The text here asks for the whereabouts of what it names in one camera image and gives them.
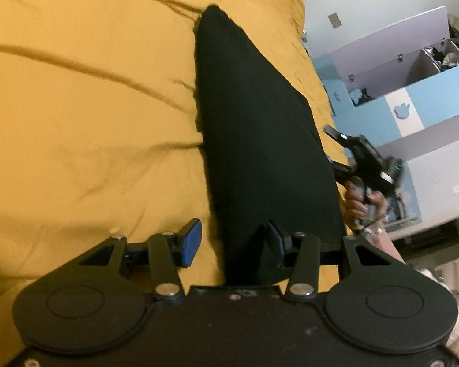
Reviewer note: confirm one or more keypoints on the mustard yellow bed cover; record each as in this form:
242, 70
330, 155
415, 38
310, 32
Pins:
98, 132

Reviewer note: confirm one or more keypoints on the person's right hand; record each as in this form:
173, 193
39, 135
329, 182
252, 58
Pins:
355, 208

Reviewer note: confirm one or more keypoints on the black garment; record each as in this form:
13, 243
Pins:
264, 157

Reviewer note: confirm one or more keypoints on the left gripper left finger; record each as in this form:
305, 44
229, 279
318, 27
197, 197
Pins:
103, 269

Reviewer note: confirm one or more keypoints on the blue white dresser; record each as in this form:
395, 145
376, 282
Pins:
399, 88

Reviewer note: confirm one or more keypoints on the wall light switch plate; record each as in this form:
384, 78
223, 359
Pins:
335, 20

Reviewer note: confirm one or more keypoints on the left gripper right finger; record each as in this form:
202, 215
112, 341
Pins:
293, 263

